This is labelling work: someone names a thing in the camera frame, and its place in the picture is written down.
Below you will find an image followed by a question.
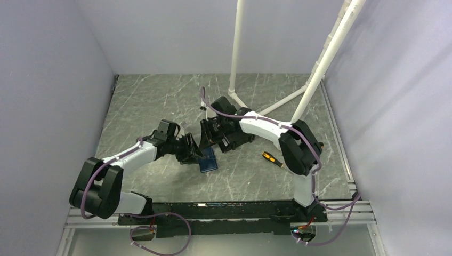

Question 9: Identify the purple cable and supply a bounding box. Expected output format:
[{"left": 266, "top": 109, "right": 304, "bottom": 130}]
[
  {"left": 199, "top": 86, "right": 362, "bottom": 247},
  {"left": 80, "top": 137, "right": 193, "bottom": 256}
]

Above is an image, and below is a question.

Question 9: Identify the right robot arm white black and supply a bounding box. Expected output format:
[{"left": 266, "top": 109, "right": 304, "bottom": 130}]
[{"left": 199, "top": 93, "right": 323, "bottom": 221}]

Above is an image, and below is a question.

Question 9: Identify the white pvc pipe frame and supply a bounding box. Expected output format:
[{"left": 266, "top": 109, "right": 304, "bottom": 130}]
[{"left": 228, "top": 1, "right": 365, "bottom": 120}]

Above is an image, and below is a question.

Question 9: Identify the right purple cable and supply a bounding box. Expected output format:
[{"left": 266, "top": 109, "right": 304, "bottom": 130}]
[{"left": 199, "top": 86, "right": 362, "bottom": 247}]

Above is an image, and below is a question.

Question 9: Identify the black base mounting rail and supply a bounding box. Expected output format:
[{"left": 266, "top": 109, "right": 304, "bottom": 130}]
[{"left": 118, "top": 199, "right": 328, "bottom": 238}]

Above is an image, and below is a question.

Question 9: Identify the blue card holder wallet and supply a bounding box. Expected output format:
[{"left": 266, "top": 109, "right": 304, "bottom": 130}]
[{"left": 198, "top": 147, "right": 218, "bottom": 173}]

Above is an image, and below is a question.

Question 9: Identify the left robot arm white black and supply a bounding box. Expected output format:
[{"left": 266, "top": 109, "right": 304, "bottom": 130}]
[{"left": 69, "top": 120, "right": 204, "bottom": 224}]

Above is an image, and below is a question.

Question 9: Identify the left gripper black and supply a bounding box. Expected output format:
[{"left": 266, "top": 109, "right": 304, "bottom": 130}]
[{"left": 166, "top": 133, "right": 205, "bottom": 164}]

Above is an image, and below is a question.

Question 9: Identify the black card storage box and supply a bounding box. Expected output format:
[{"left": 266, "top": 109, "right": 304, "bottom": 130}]
[{"left": 218, "top": 132, "right": 255, "bottom": 153}]

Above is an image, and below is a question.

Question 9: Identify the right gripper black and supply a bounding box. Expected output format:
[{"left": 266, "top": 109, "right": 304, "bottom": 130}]
[{"left": 199, "top": 117, "right": 229, "bottom": 150}]

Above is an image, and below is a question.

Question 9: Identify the orange black screwdriver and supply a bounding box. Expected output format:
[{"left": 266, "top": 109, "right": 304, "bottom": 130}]
[{"left": 262, "top": 151, "right": 287, "bottom": 169}]

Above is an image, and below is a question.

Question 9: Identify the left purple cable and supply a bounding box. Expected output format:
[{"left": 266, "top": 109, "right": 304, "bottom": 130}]
[{"left": 80, "top": 137, "right": 193, "bottom": 256}]

